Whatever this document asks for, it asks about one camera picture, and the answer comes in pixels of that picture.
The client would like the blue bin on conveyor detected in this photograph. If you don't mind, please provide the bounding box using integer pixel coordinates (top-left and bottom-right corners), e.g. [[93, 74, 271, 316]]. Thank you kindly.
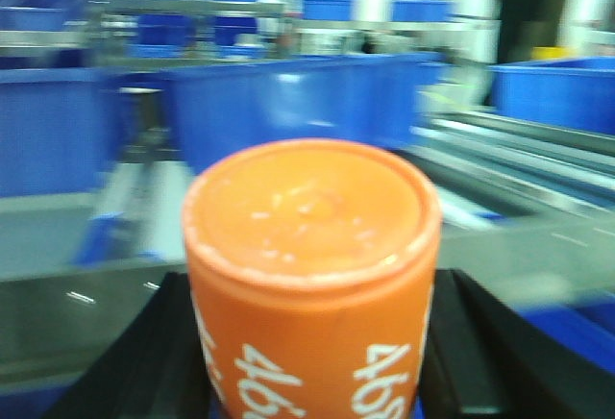
[[491, 57, 614, 135]]

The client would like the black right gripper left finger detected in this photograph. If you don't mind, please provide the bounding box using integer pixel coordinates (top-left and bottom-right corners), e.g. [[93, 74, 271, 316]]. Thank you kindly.
[[43, 273, 211, 418]]

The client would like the orange cylindrical capacitor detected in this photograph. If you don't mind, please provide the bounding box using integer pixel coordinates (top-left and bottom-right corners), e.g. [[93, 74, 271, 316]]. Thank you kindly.
[[182, 138, 442, 418]]

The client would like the blue bin far left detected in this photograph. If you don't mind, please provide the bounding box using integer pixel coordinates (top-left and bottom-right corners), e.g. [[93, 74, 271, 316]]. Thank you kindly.
[[1, 68, 126, 197]]

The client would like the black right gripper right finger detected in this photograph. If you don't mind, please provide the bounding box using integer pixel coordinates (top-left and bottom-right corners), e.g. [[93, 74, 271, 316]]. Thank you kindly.
[[419, 269, 614, 418]]

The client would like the large blue bin centre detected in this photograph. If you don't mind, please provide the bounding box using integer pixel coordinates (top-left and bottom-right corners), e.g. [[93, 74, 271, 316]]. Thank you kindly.
[[160, 52, 446, 173]]

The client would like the steel roller conveyor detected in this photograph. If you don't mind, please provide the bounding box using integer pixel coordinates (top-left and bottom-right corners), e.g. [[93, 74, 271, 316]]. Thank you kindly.
[[409, 112, 614, 217]]

